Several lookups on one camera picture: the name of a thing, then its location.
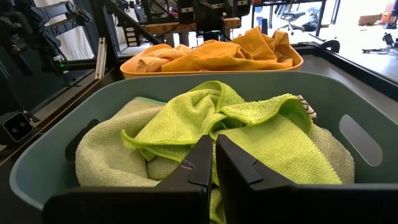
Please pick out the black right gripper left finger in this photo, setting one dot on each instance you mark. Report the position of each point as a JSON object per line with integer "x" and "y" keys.
{"x": 155, "y": 205}

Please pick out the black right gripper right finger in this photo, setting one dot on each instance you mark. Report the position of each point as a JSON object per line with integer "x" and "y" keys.
{"x": 280, "y": 205}

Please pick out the lime green microfibre towel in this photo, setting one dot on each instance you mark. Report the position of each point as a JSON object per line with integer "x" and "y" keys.
{"x": 248, "y": 146}

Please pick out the pale green towel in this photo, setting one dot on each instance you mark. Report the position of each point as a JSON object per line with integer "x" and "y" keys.
{"x": 102, "y": 155}
{"x": 335, "y": 155}

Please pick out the mustard yellow towel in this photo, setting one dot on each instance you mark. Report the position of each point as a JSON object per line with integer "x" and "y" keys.
{"x": 217, "y": 56}
{"x": 255, "y": 40}

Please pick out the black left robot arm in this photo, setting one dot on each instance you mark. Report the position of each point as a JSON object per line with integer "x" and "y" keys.
{"x": 46, "y": 15}

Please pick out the blue-grey plastic basket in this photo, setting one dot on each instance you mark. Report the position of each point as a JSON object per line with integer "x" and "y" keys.
{"x": 280, "y": 84}

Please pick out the orange plastic basket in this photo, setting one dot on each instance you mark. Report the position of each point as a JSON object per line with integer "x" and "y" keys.
{"x": 186, "y": 74}

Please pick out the black table mat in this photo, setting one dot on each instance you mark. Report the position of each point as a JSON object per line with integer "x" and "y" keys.
{"x": 348, "y": 84}

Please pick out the black table clamp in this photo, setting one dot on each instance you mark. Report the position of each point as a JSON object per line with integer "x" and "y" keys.
{"x": 332, "y": 43}

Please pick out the black office chair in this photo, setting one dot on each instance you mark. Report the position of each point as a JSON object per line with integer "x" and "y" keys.
{"x": 292, "y": 15}

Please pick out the black desk leg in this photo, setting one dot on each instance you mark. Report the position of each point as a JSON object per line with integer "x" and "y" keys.
{"x": 320, "y": 18}

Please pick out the black floor device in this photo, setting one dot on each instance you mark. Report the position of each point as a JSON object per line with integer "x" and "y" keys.
{"x": 388, "y": 39}

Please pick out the cardboard box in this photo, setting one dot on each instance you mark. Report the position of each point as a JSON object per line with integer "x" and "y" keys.
{"x": 370, "y": 19}

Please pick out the orange floor object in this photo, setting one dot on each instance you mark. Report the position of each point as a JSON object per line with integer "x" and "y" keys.
{"x": 391, "y": 18}

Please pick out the silver aluminium rail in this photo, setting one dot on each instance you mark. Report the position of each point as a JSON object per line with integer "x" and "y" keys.
{"x": 101, "y": 59}

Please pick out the black table-level camera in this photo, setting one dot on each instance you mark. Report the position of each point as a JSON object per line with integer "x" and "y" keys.
{"x": 17, "y": 127}

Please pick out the black frame strut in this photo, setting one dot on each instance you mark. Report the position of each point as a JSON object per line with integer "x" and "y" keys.
{"x": 133, "y": 23}

